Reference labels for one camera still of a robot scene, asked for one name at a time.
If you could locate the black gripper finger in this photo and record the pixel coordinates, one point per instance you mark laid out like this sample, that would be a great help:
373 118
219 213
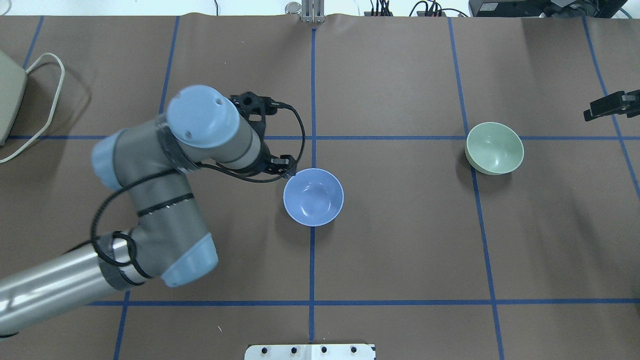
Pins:
619 103

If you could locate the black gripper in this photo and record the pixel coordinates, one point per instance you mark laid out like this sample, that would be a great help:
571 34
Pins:
278 161

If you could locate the blue bowl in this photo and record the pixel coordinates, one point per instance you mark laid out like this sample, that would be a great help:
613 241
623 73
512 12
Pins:
313 197

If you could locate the green bowl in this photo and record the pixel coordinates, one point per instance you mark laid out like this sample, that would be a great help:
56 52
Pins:
494 149

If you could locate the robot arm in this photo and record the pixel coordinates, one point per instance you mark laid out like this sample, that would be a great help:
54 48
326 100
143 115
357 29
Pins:
151 225

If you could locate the cream toaster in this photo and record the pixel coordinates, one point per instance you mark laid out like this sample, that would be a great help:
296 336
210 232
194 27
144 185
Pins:
13 79

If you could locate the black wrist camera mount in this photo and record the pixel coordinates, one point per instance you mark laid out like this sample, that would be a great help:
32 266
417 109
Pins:
254 109

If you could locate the aluminium frame post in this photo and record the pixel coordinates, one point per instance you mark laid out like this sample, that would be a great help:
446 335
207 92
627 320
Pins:
312 11

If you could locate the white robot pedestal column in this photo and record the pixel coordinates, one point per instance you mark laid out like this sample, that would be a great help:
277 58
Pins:
335 351

